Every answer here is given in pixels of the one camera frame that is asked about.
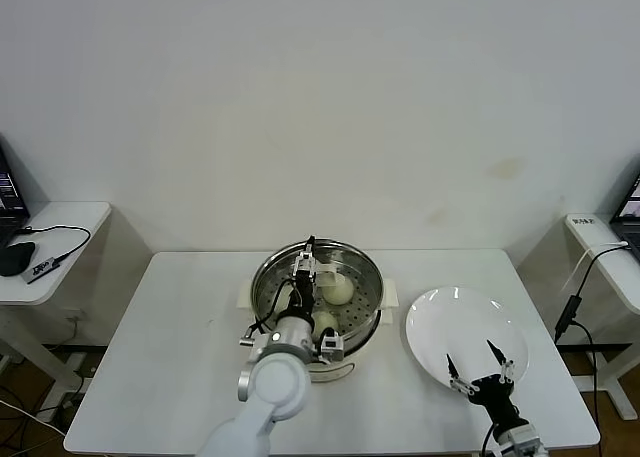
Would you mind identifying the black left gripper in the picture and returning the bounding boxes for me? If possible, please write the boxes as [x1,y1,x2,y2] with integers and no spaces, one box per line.
[292,235,317,321]

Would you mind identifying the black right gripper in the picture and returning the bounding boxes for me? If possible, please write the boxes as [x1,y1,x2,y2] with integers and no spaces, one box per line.
[444,340,517,421]

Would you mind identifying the stainless steel steamer basket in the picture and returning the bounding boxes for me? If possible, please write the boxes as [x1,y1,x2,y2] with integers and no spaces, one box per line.
[250,237,385,354]

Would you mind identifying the white round plate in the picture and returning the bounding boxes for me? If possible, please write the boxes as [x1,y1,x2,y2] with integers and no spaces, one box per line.
[405,286,530,392]

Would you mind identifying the cream electric cooking pot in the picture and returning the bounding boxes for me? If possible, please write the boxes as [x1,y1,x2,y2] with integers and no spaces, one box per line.
[235,276,400,387]

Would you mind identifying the white side table with label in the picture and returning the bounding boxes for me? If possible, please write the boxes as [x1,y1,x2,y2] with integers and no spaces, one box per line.
[565,212,640,421]

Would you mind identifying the white side table with mouse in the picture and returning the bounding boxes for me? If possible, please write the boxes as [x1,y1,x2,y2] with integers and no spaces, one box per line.
[0,201,112,393]

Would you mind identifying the black usb drive with print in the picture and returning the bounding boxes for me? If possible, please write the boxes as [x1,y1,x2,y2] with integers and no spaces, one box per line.
[24,255,67,284]

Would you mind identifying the black computer mouse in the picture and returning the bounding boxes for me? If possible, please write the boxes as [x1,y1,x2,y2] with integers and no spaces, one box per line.
[0,241,37,277]

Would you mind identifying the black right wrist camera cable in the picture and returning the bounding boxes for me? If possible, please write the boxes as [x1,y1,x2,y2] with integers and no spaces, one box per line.
[480,421,497,457]

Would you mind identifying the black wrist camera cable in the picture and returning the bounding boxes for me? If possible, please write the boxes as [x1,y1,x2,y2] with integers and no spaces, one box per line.
[238,279,304,349]
[480,421,497,457]

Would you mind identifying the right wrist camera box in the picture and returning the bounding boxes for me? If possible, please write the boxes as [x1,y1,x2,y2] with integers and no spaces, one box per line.
[501,429,545,457]

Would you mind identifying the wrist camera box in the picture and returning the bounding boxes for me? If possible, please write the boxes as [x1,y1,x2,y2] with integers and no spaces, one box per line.
[319,328,346,363]
[501,429,545,457]

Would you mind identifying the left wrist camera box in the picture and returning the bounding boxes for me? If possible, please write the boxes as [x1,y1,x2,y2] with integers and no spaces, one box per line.
[319,328,346,363]

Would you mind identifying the black left wrist camera cable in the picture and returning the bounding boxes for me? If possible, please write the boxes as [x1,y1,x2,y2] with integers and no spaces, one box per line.
[238,279,304,349]

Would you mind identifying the black cable with inline adapter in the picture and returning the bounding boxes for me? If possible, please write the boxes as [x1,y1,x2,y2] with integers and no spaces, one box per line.
[553,244,632,393]

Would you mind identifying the white flat cable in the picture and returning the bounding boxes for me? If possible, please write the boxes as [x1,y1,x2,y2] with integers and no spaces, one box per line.
[560,241,630,292]

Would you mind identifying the thin black usb cable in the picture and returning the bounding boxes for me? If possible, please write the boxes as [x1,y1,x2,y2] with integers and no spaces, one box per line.
[13,224,92,264]

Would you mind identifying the black laptop showing camera view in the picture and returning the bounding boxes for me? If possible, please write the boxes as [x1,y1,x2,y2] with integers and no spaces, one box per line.
[610,174,640,258]

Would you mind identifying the white floor cable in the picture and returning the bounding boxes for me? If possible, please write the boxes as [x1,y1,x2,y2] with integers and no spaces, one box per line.
[0,399,66,436]

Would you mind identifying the black floor cables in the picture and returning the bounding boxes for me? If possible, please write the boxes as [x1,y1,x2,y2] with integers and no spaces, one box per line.
[0,371,66,457]

